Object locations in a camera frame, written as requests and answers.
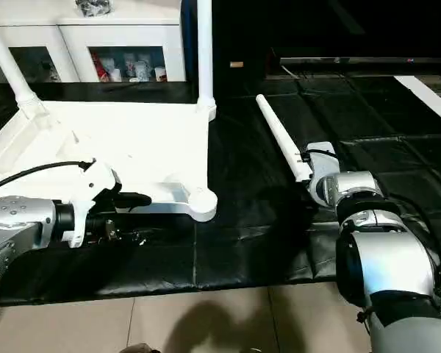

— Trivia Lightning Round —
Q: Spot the white plastic children's table top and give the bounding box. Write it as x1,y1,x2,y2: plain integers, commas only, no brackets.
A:
0,99,218,223

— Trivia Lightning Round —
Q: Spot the red bottle in cabinet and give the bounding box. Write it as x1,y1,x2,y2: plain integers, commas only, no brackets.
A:
95,55,108,80

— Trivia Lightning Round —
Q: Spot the dark object on cabinet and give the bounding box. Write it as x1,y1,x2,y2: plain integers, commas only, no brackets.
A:
76,0,112,17

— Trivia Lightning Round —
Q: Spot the white plastic table leg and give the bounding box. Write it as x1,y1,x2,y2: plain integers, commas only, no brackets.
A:
0,11,46,117
197,0,217,117
256,94,314,182

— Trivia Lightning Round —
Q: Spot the black work mat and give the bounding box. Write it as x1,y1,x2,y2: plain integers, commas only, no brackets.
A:
0,77,441,306

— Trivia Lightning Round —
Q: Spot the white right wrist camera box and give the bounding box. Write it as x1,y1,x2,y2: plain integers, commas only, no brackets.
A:
306,141,339,186

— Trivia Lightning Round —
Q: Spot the black metal bar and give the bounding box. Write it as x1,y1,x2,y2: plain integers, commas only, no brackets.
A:
279,56,441,67

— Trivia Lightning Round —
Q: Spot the white glass-door cabinet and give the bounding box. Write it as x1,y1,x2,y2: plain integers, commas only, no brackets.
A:
0,0,186,83

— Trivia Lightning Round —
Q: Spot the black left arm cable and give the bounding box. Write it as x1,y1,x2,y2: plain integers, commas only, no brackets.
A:
0,160,95,196

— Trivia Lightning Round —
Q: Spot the white flat board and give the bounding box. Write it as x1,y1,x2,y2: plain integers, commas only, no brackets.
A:
395,75,441,127

